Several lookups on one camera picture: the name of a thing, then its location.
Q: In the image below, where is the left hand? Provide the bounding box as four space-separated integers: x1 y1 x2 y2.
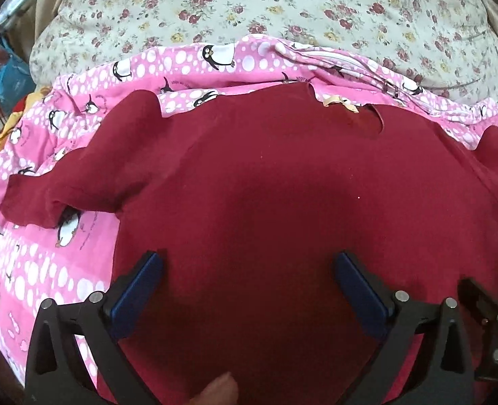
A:
188 372 239 405

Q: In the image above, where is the blue plastic bag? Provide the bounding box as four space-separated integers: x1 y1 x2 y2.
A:
0 36 36 115

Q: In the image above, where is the floral quilt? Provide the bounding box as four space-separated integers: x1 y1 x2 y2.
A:
29 0 498 103

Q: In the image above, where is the pink penguin blanket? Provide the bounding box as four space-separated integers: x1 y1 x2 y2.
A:
0 35 498 401

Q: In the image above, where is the red yellow fleece blanket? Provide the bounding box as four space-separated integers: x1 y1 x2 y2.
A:
0 86 51 151

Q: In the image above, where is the dark red sweater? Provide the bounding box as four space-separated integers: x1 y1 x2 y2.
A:
0 83 498 404

